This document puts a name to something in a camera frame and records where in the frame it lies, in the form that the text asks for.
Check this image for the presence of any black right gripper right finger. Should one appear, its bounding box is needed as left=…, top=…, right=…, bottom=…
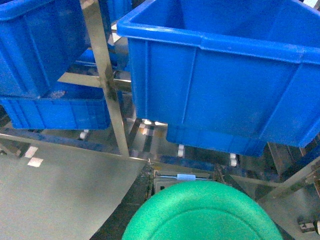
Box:
left=212, top=164, right=248, bottom=196

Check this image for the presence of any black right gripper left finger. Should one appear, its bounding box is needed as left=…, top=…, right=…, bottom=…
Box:
left=91, top=163, right=154, bottom=240

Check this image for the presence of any green mushroom push button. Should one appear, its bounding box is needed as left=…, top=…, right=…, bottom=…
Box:
left=122, top=180, right=283, bottom=240

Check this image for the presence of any steel left shelf rack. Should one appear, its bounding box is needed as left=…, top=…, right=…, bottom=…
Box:
left=0, top=0, right=320, bottom=238

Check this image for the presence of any blue bin left shelf lower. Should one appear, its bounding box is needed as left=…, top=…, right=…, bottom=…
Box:
left=0, top=48, right=118, bottom=131

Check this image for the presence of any blue bin shelf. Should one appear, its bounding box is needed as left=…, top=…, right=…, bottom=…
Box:
left=0, top=48, right=118, bottom=131
left=0, top=0, right=90, bottom=98

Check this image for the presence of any blue bin left shelf upper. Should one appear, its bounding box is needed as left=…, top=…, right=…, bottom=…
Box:
left=0, top=0, right=90, bottom=98

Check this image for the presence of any blue bin right side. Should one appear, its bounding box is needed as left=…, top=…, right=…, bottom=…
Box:
left=117, top=0, right=320, bottom=148

